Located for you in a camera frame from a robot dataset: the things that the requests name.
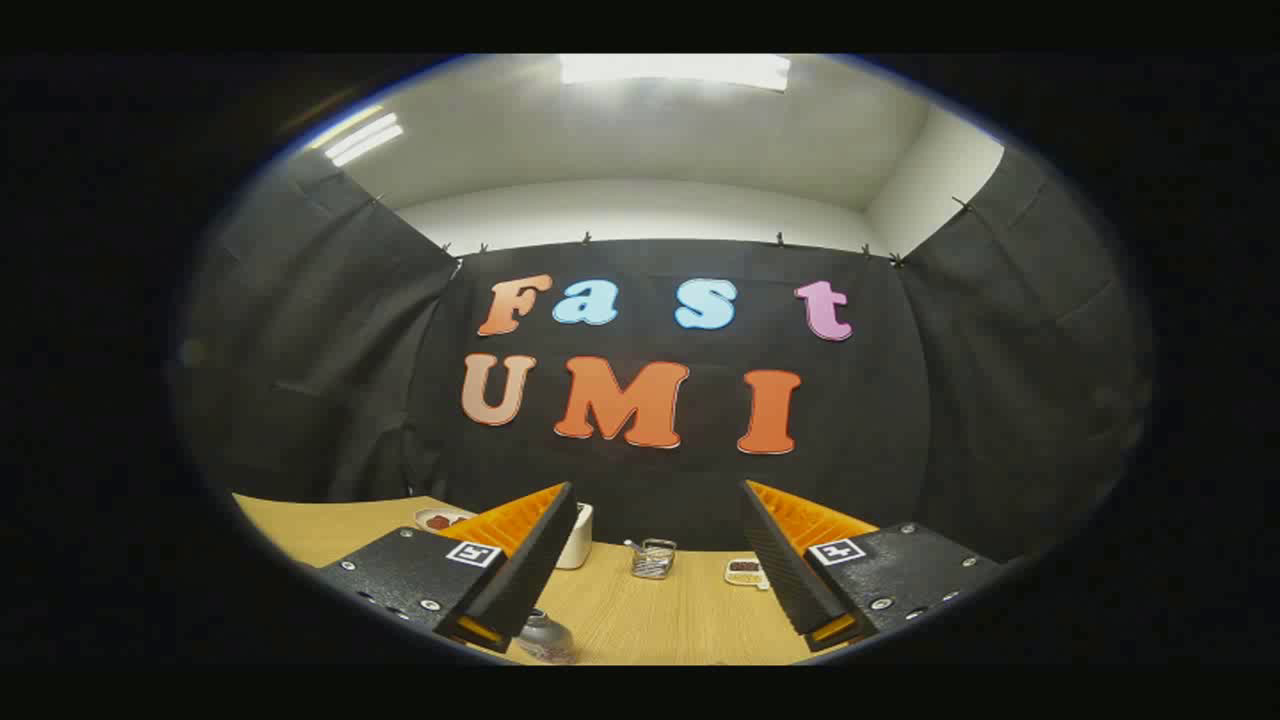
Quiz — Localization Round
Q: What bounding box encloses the silver juice bottle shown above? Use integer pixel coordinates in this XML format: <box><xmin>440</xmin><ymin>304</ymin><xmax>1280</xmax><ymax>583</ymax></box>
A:
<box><xmin>515</xmin><ymin>608</ymin><xmax>581</xmax><ymax>665</ymax></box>

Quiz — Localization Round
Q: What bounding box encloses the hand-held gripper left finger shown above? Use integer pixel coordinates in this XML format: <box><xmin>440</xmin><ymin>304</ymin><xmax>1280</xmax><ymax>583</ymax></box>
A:
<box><xmin>318</xmin><ymin>481</ymin><xmax>581</xmax><ymax>656</ymax></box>

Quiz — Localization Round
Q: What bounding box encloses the white toaster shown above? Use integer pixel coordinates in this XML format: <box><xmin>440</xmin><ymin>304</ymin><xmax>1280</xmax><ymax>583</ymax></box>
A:
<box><xmin>555</xmin><ymin>503</ymin><xmax>594</xmax><ymax>571</ymax></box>

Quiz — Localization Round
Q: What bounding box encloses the metal wire basket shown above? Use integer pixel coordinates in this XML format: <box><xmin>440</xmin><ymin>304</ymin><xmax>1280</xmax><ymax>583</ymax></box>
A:
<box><xmin>625</xmin><ymin>538</ymin><xmax>678</xmax><ymax>581</ymax></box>

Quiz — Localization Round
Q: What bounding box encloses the wooden table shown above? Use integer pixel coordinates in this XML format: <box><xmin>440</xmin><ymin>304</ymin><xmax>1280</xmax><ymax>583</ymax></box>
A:
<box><xmin>232</xmin><ymin>494</ymin><xmax>851</xmax><ymax>666</ymax></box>

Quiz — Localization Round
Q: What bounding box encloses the ceiling tube light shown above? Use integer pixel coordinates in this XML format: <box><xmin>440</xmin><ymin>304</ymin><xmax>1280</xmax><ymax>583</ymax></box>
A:
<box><xmin>310</xmin><ymin>105</ymin><xmax>406</xmax><ymax>168</ymax></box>

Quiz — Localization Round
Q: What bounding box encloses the large ceiling light panel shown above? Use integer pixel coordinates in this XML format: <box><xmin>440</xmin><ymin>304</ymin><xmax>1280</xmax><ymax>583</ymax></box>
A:
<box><xmin>560</xmin><ymin>54</ymin><xmax>791</xmax><ymax>93</ymax></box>

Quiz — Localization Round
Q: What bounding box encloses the black backdrop cloth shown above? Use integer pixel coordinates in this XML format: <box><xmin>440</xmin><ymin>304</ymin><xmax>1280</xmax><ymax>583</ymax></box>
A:
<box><xmin>170</xmin><ymin>145</ymin><xmax>1151</xmax><ymax>566</ymax></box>

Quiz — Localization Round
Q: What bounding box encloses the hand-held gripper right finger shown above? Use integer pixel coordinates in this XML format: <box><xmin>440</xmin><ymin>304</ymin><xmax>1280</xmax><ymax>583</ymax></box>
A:
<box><xmin>740</xmin><ymin>479</ymin><xmax>1004</xmax><ymax>653</ymax></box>

